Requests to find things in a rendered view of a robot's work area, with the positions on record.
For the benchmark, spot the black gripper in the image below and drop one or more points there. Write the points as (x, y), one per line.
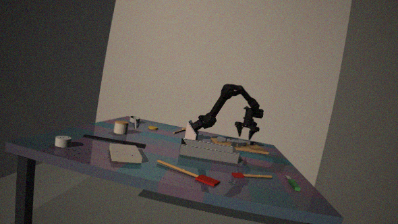
(247, 124)

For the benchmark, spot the cream cylinder with orange lid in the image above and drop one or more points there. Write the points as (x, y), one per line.
(121, 127)

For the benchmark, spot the spatula with tan handle and red head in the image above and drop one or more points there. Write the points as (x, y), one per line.
(202, 178)

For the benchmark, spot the beige short cylinder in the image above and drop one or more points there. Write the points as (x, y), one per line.
(63, 141)

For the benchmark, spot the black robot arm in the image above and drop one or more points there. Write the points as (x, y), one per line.
(208, 120)

